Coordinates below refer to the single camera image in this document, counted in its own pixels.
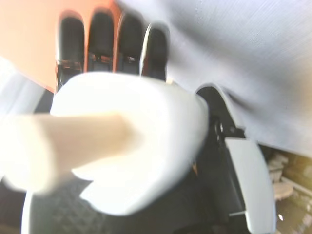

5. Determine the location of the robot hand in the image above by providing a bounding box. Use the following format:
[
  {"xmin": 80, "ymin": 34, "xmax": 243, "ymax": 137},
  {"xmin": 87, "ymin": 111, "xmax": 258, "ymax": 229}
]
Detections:
[{"xmin": 20, "ymin": 9, "xmax": 277, "ymax": 234}]

